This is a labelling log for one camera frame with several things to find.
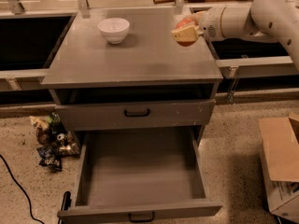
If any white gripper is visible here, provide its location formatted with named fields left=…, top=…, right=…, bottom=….
left=171, top=7, right=225, bottom=43

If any red apple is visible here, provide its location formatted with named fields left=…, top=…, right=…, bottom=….
left=176, top=20, right=194, bottom=47

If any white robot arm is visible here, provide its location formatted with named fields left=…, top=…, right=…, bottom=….
left=171, top=0, right=299, bottom=68

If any grey drawer cabinet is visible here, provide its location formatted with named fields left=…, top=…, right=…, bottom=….
left=40, top=7, right=224, bottom=133

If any closed grey top drawer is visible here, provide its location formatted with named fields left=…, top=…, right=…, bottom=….
left=56, top=99, right=215, bottom=131

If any open grey middle drawer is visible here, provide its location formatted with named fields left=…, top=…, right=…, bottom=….
left=58, top=127, right=221, bottom=224

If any white ceramic bowl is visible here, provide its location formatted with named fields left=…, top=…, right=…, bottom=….
left=97, top=18, right=130, bottom=44

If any cardboard box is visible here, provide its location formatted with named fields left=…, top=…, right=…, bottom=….
left=259, top=113, right=299, bottom=224

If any green snack bag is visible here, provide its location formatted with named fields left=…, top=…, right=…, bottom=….
left=47, top=112, right=61, bottom=133

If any brown snack bag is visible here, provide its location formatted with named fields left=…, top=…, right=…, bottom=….
left=36, top=129, right=80, bottom=157

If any yellow snack bag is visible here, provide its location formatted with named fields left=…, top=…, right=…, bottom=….
left=29, top=116, right=50, bottom=131

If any dark blue snack bag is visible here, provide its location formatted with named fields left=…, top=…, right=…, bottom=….
left=37, top=147, right=62, bottom=171

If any metal shelf bracket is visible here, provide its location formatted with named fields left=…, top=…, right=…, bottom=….
left=227, top=66, right=239, bottom=104

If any black top drawer handle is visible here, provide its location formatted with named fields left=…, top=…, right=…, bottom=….
left=123, top=109, right=150, bottom=118

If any black middle drawer handle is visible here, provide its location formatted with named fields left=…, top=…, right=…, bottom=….
left=128, top=212, right=156, bottom=224

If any black floor cable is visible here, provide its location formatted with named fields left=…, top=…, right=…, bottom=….
left=0, top=153, right=46, bottom=224

